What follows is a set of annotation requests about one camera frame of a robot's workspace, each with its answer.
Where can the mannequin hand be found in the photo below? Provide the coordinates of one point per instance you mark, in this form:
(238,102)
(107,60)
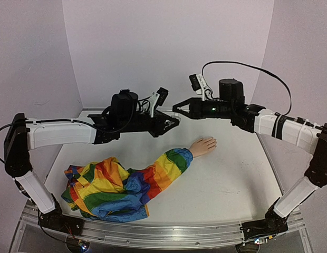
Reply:
(203,146)

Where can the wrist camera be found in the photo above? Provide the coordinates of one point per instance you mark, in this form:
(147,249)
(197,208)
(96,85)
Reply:
(200,87)
(157,99)

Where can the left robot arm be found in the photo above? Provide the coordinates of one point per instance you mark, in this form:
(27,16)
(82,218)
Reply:
(125,114)

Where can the aluminium front rail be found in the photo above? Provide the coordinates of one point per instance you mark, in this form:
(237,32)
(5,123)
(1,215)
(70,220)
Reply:
(175,237)

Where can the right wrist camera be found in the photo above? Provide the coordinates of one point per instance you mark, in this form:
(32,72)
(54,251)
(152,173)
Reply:
(200,87)

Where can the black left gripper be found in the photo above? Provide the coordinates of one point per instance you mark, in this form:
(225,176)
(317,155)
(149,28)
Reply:
(159,128)

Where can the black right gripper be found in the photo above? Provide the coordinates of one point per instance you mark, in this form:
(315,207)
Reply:
(191,108)

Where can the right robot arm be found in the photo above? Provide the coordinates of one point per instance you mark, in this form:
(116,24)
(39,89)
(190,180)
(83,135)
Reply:
(257,119)

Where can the clear nail polish bottle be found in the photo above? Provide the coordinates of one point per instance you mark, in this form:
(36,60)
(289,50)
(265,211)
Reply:
(176,118)

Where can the rainbow striped jacket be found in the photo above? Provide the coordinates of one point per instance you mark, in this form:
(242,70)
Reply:
(107,191)

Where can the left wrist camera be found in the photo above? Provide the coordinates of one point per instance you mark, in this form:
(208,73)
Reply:
(157,99)

